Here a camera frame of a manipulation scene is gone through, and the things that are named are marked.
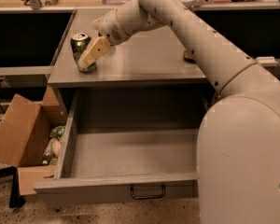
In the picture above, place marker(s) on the green soda can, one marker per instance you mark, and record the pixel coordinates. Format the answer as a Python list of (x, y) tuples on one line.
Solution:
[(79, 43)]

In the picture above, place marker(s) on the white power strip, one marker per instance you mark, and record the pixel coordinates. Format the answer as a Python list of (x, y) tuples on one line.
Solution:
[(267, 61)]

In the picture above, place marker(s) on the open grey top drawer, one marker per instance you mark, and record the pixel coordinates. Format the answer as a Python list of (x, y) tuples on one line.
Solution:
[(119, 138)]

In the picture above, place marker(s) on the grey cabinet with top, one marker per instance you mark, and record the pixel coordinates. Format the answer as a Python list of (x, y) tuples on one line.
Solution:
[(148, 58)]

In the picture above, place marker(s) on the brown snack bag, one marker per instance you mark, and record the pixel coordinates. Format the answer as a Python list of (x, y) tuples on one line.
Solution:
[(188, 57)]

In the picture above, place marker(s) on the black stand leg left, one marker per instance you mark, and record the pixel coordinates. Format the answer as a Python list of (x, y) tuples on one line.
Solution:
[(15, 200)]

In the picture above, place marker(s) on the brown cardboard box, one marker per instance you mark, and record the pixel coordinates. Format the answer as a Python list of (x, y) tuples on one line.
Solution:
[(24, 136)]

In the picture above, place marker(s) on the plastic bottle in box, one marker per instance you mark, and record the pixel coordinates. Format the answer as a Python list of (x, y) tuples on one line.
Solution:
[(48, 152)]

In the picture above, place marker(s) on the green bag in box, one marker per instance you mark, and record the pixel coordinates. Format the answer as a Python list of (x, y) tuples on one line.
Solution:
[(57, 132)]

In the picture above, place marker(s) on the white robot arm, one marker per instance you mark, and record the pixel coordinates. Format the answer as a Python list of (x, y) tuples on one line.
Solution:
[(238, 146)]

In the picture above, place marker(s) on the black drawer handle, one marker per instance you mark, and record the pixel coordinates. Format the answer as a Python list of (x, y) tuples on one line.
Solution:
[(147, 193)]

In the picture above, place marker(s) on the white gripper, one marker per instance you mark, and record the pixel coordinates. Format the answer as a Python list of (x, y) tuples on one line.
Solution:
[(110, 29)]

